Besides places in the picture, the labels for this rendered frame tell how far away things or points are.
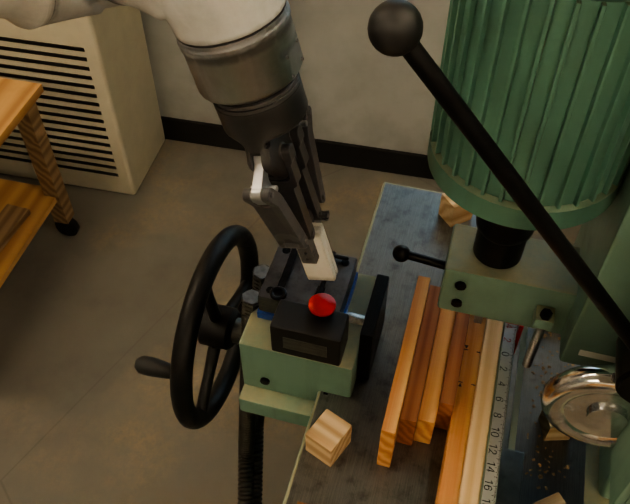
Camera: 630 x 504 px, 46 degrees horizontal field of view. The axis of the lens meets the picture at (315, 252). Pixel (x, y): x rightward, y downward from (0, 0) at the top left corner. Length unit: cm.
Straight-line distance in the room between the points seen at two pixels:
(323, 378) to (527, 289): 25
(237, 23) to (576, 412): 49
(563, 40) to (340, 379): 47
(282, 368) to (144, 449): 106
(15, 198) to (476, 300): 167
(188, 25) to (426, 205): 61
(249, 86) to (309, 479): 44
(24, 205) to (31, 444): 67
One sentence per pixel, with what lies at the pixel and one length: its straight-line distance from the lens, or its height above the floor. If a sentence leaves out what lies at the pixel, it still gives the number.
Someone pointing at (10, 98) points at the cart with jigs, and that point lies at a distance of 203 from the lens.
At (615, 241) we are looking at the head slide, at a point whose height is 119.
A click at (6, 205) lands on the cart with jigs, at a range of 223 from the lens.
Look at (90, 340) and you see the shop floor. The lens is 211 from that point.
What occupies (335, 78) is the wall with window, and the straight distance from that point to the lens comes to 228.
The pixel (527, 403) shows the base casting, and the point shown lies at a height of 80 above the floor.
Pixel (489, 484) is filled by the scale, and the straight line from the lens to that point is 80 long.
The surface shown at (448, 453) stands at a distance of 82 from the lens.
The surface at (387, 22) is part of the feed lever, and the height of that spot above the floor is 142.
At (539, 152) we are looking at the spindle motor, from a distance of 61.
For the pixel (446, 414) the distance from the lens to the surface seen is 85.
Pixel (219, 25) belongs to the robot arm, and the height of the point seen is 138.
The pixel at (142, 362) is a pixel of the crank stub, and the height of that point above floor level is 86.
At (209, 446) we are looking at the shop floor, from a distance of 188.
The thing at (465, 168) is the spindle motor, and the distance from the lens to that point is 65.
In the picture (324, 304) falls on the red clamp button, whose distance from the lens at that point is 80.
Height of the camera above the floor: 167
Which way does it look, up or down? 49 degrees down
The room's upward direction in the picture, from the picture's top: straight up
